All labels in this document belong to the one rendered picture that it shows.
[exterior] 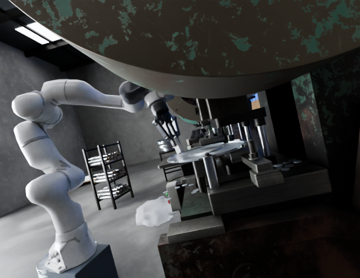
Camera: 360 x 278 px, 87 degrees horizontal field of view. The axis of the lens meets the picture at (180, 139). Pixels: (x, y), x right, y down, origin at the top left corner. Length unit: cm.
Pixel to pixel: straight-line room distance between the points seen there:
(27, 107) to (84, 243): 59
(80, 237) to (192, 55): 87
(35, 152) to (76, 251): 43
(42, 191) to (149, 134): 678
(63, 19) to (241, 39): 22
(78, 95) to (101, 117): 728
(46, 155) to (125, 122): 692
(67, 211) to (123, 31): 78
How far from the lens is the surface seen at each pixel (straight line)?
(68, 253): 99
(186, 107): 203
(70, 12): 31
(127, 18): 28
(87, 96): 93
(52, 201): 90
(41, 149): 95
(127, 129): 776
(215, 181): 54
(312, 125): 63
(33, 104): 92
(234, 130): 70
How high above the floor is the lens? 88
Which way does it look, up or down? 3 degrees down
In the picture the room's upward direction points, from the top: 14 degrees counter-clockwise
